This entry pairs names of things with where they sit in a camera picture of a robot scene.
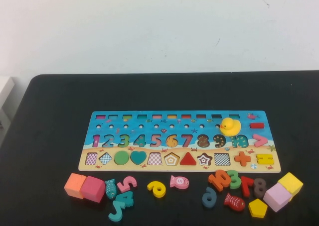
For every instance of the colourful wooden number puzzle board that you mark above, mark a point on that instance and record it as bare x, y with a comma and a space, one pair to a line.
179, 150

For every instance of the teal heart piece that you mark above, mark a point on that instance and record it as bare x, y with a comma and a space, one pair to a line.
138, 157

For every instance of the red triangle piece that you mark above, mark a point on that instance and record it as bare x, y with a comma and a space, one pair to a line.
188, 161

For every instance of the green circle piece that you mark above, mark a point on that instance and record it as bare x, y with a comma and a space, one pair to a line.
121, 158

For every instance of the yellow number six piece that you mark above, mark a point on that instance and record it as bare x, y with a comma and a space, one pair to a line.
151, 185

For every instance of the pink number five piece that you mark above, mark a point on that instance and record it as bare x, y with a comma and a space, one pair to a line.
124, 186

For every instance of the orange number ten piece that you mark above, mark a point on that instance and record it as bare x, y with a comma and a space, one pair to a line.
213, 180

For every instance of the teal number four piece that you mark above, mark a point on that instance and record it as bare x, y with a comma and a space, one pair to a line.
128, 198

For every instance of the orange plus sign piece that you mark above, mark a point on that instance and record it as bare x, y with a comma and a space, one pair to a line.
242, 158

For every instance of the red minus sign piece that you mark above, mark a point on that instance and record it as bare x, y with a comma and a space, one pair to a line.
256, 125

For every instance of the green number three piece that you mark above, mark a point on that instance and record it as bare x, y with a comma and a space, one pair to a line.
235, 183

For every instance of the pink greater-than sign piece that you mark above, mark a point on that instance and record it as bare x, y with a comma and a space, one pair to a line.
263, 140

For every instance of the blue-grey number nine piece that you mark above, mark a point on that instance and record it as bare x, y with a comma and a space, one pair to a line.
208, 205

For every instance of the yellow equals sign piece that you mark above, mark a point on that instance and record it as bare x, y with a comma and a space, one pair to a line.
265, 156

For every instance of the teal hook-shaped number piece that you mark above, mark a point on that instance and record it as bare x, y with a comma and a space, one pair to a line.
115, 216

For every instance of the red number seven piece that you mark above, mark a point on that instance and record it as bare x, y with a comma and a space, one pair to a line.
246, 190

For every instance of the brown number eight piece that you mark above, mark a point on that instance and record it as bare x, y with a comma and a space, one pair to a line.
259, 187

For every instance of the yellow pentagon piece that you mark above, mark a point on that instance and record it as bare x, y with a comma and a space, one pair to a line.
258, 207

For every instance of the yellow rubber duck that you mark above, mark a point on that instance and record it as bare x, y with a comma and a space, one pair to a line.
230, 127

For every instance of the pink wooden fish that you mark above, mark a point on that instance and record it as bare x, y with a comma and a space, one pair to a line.
180, 181

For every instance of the teal wooden fish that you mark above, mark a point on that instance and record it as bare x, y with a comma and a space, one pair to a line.
110, 189

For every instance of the magenta foam cube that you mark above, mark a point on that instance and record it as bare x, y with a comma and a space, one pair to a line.
92, 188

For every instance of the orange foam cube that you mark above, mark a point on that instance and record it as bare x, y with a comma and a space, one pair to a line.
74, 186

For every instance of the red wooden fish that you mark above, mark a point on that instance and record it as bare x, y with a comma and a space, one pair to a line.
235, 202

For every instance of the light pink foam cube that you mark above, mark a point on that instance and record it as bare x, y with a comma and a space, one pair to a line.
276, 196

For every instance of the yellow foam cube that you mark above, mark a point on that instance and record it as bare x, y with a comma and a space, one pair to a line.
291, 182

